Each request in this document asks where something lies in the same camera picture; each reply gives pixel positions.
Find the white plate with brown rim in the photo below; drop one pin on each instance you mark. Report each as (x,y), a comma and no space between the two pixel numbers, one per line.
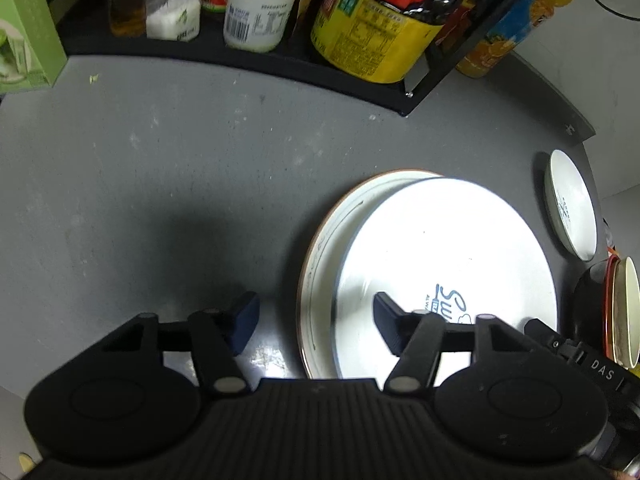
(320,260)

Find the green box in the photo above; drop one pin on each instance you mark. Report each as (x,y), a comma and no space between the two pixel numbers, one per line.
(25,35)

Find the soy sauce bottle yellow label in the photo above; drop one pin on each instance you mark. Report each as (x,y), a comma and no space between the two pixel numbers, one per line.
(375,25)

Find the cream bowl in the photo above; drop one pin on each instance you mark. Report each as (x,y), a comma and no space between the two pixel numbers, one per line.
(627,310)

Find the small white bottle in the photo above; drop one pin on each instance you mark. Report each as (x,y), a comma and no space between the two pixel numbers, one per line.
(257,10)

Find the white plate with blue print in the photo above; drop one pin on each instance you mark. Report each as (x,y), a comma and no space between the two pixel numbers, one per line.
(450,240)

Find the small white plate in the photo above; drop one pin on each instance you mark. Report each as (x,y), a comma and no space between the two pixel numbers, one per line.
(570,200)

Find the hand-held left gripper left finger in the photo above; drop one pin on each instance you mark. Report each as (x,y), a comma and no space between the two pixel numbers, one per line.
(242,317)

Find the black kitchen rack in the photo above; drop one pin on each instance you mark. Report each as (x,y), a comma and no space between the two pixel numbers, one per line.
(250,62)

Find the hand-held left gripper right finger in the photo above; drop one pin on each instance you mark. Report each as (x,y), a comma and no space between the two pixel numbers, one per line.
(387,317)

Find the red and black bowl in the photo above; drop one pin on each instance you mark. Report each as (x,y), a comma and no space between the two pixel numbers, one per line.
(590,300)

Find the glass jar of white powder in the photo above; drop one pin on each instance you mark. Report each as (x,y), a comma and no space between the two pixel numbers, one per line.
(172,10)

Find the orange juice bottle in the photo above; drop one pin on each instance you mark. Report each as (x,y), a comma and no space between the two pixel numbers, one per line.
(505,25)

